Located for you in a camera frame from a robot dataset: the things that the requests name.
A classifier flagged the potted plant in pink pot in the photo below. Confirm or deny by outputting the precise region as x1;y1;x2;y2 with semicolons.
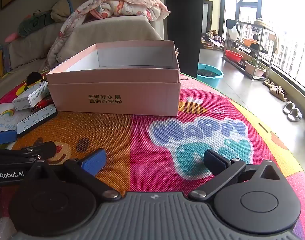
244;57;266;78

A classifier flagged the small white carton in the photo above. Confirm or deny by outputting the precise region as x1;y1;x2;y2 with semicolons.
12;81;51;111

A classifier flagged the white rainbow print mat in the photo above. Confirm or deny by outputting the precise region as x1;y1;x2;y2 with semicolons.
0;104;19;146

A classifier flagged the teal plastic basin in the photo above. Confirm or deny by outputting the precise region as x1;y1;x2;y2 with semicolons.
196;63;224;88

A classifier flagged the red plastic basin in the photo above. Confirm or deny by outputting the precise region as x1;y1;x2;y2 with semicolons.
225;50;243;62

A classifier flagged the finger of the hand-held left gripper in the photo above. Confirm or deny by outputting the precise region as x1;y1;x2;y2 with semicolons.
0;156;47;167
0;141;57;159

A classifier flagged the green plush toy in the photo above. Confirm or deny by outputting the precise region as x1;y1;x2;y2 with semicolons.
18;9;55;38

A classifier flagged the beige covered sofa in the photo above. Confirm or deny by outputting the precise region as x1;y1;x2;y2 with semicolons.
0;0;165;95

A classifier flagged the pink cardboard box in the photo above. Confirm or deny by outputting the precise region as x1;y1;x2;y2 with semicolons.
46;40;181;117

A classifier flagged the bubble wrap sheet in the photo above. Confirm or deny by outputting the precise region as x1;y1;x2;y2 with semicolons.
0;216;17;240

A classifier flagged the pair of grey slippers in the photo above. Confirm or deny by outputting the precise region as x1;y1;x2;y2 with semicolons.
282;101;303;122

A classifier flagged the colourful cartoon play mat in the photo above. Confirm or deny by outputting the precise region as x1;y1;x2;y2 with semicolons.
0;72;305;240

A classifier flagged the black remote control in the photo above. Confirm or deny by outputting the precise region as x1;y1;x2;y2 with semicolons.
16;104;59;138

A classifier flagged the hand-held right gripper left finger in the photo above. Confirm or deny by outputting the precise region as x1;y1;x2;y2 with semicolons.
25;149;122;202

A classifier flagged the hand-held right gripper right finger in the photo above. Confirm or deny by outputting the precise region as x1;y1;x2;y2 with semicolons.
188;149;284;202

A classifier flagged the metal storage rack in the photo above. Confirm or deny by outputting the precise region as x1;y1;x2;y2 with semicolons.
222;19;278;81

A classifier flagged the beige pillow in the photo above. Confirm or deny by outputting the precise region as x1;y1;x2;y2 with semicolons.
51;0;75;22

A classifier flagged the pink patterned baby blanket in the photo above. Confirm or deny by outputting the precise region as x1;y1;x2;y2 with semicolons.
43;0;171;71

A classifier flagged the pair of beige shoes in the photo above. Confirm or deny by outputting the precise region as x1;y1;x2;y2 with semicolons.
264;79;288;102

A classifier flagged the black round compact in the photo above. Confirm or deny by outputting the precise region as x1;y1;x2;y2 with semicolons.
26;71;45;85

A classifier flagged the pile of small shoes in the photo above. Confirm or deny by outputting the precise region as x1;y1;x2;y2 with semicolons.
202;29;226;50

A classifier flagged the dark red metal tube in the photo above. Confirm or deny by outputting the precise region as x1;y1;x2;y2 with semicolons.
30;97;53;112

